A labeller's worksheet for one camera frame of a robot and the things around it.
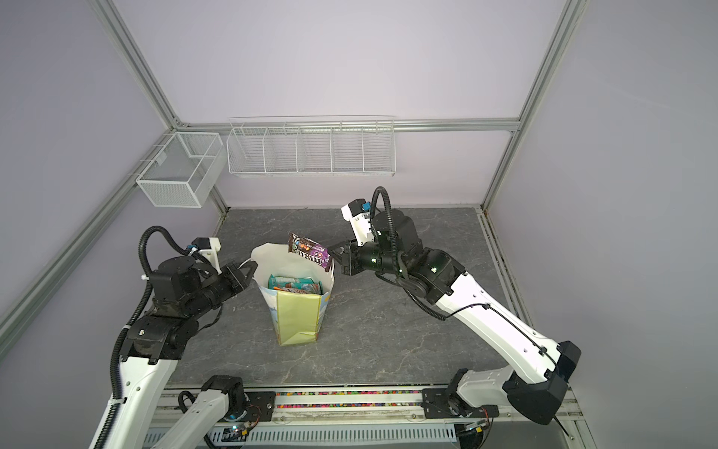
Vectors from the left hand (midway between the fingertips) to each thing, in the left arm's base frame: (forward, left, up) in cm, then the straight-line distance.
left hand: (257, 266), depth 67 cm
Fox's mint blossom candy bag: (+5, -7, -19) cm, 20 cm away
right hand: (-2, -18, +8) cm, 20 cm away
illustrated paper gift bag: (-9, -8, -11) cm, 16 cm away
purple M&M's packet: (0, -14, +6) cm, 15 cm away
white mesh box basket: (+44, +35, -4) cm, 57 cm away
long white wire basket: (+50, -11, 0) cm, 51 cm away
